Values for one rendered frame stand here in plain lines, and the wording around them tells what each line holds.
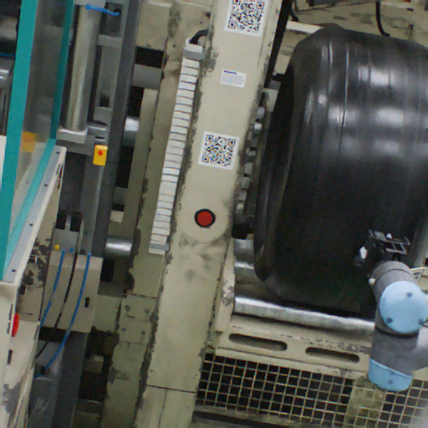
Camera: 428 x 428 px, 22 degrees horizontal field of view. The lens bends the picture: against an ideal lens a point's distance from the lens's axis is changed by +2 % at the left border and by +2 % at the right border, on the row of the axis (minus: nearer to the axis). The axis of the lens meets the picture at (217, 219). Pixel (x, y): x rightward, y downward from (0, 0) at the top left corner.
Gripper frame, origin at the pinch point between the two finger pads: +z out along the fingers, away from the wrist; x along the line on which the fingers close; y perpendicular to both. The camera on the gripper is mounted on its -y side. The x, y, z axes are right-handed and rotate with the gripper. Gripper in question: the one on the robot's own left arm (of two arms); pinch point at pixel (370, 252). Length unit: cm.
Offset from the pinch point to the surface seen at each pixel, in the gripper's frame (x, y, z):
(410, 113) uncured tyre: -2.2, 26.9, 7.5
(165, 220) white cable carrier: 40.1, -9.1, 24.6
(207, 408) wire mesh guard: 17, -76, 72
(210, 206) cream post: 31.2, -3.6, 23.0
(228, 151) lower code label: 29.7, 9.4, 21.5
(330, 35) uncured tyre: 13.7, 36.4, 25.3
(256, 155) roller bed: 19, -1, 64
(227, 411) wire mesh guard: 12, -76, 72
